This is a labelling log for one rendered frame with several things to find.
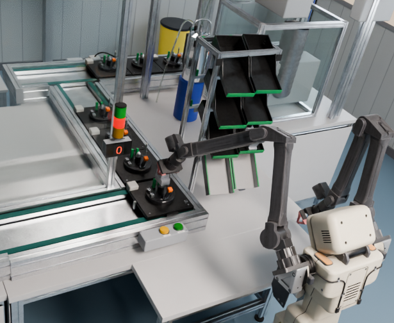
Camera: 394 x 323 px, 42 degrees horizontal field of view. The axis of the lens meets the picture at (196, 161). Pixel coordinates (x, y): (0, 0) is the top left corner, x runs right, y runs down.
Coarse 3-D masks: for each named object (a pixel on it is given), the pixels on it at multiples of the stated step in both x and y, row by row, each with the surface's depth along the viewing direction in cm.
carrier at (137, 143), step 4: (124, 128) 284; (128, 128) 285; (128, 132) 281; (132, 132) 282; (128, 136) 275; (132, 136) 279; (136, 136) 280; (132, 140) 275; (136, 140) 276; (140, 140) 276; (132, 144) 272; (136, 144) 273; (140, 144) 273; (144, 144) 274; (132, 148) 269; (140, 148) 270; (144, 148) 271
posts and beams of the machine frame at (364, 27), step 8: (376, 0) 316; (376, 8) 320; (368, 16) 321; (360, 24) 327; (368, 24) 325; (360, 32) 328; (360, 40) 330; (352, 48) 336; (360, 48) 334; (352, 56) 337; (352, 64) 340; (344, 72) 345; (344, 80) 346; (336, 88) 353; (344, 88) 351; (336, 96) 355; (336, 104) 356; (328, 112) 363; (336, 112) 361
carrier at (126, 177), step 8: (136, 152) 257; (144, 152) 268; (120, 160) 258; (128, 160) 254; (136, 160) 254; (152, 160) 263; (120, 168) 253; (128, 168) 251; (136, 168) 252; (144, 168) 253; (152, 168) 258; (120, 176) 247; (128, 176) 248; (136, 176) 249; (144, 176) 251; (152, 176) 252
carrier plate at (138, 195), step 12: (132, 192) 239; (144, 192) 240; (180, 192) 245; (144, 204) 233; (156, 204) 235; (168, 204) 236; (180, 204) 238; (192, 204) 239; (144, 216) 229; (156, 216) 229
